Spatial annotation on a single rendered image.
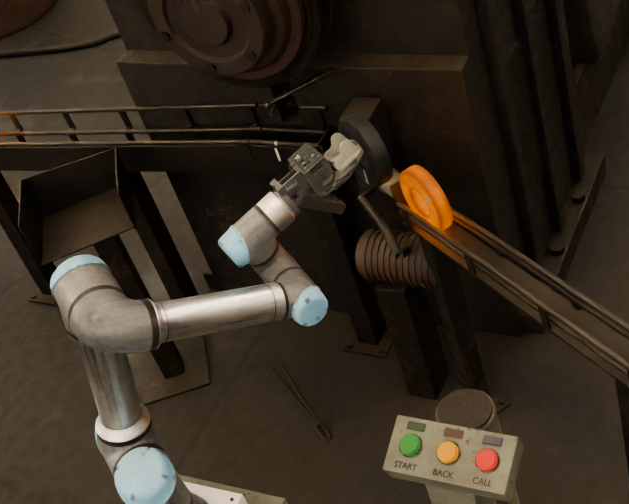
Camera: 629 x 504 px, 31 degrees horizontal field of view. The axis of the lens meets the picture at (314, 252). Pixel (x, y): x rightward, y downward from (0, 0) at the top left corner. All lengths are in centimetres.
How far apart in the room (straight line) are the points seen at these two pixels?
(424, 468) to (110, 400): 65
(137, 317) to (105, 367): 23
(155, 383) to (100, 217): 60
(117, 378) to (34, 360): 135
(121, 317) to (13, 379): 157
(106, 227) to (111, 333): 89
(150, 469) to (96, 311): 41
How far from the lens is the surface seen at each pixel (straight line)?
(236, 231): 221
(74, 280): 213
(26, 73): 512
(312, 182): 221
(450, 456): 209
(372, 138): 222
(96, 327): 205
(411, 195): 247
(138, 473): 232
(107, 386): 228
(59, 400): 344
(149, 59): 294
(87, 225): 295
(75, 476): 321
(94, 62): 497
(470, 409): 226
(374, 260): 264
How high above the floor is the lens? 224
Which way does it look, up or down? 40 degrees down
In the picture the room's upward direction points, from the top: 20 degrees counter-clockwise
